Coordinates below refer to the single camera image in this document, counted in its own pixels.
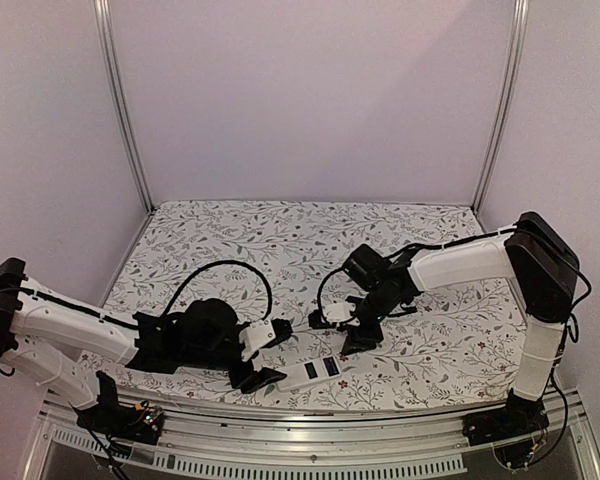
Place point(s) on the purple AAA battery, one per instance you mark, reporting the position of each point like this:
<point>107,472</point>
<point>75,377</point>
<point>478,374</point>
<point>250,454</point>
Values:
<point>331,367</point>

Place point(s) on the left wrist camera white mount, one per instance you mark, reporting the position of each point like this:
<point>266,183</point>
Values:
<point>263,334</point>

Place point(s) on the aluminium front rail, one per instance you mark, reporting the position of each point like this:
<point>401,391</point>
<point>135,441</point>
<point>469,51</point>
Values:
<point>203,439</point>

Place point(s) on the left aluminium frame post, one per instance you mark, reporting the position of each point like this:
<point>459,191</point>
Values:
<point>113,72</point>

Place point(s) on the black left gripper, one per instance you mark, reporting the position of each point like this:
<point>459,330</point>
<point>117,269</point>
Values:
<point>265,377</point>

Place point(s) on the aluminium frame post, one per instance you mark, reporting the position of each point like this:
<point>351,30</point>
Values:
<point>113,72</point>
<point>512,65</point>

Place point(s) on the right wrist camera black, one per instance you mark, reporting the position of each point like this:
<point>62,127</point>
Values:
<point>334,316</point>

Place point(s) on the white remote control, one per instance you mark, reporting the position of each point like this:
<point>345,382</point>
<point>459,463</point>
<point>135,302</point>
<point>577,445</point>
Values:
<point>305,374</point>

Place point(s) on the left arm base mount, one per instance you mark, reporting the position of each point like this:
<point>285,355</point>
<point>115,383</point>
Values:
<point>141,423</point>

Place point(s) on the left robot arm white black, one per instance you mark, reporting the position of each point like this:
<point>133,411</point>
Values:
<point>37,322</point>

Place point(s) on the floral patterned table mat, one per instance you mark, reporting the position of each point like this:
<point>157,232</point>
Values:
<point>462,346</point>

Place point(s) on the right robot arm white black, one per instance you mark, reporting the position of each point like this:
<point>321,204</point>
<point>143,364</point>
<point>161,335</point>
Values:
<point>529,252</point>

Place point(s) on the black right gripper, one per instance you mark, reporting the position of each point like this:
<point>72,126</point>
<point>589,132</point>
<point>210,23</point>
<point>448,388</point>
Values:
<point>366,340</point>

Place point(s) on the right aluminium frame post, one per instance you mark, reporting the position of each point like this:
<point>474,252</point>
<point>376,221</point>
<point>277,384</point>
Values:
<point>512,65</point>

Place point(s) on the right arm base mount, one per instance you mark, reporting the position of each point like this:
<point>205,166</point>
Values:
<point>520,424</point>

